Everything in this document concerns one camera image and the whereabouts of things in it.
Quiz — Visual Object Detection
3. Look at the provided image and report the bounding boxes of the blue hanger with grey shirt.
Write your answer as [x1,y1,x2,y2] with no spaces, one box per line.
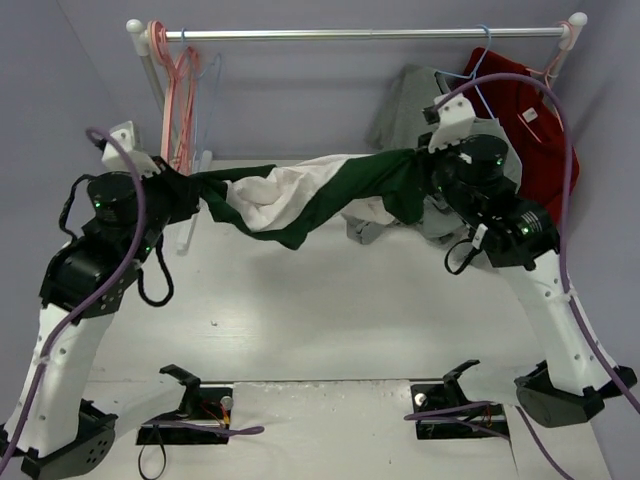
[436,24,497,120]

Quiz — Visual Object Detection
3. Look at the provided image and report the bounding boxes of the white and green t-shirt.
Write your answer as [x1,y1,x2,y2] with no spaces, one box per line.
[191,149,424,250]

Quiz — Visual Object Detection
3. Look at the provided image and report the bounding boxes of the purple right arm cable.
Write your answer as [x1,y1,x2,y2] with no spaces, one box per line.
[404,72,640,480]

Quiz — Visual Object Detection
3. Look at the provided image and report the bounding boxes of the pink hanger with red shirt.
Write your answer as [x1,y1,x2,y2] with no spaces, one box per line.
[520,20,574,144]

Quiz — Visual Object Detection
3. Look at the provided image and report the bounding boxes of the red t-shirt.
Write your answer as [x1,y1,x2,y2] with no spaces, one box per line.
[459,47,581,216]

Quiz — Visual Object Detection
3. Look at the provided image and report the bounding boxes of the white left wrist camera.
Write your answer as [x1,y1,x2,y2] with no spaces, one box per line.
[101,120,160,178]

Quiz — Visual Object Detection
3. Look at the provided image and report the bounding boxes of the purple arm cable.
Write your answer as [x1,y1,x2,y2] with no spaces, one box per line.
[404,72,640,480]
[0,127,266,456]

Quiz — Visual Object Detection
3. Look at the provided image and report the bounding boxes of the silver and white clothes rack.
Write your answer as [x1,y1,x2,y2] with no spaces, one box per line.
[124,12,589,256]

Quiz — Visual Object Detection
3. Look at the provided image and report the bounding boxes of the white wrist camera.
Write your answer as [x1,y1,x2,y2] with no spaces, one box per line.
[423,94,476,153]
[101,120,160,178]

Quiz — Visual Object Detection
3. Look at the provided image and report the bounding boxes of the pink hanger bundle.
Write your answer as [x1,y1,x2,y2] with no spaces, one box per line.
[147,20,201,175]

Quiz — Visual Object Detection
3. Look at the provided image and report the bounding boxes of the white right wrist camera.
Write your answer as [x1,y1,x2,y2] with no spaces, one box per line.
[423,94,476,153]

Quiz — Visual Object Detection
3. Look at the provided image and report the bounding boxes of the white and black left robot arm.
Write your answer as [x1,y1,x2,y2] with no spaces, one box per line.
[1,157,200,479]

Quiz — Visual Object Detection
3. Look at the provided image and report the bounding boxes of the grey t-shirt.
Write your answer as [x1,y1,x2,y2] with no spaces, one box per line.
[343,64,523,245]

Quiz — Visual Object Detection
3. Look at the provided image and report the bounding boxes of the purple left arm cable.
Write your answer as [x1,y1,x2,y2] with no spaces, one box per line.
[0,127,266,456]

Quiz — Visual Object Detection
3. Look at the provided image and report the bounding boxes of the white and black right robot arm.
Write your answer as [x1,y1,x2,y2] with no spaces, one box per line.
[417,133,637,428]

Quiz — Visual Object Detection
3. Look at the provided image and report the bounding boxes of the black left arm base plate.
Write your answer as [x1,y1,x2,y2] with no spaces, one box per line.
[136,364,234,446]

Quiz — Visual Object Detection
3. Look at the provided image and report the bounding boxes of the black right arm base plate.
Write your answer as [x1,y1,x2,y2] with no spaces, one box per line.
[408,360,510,441]

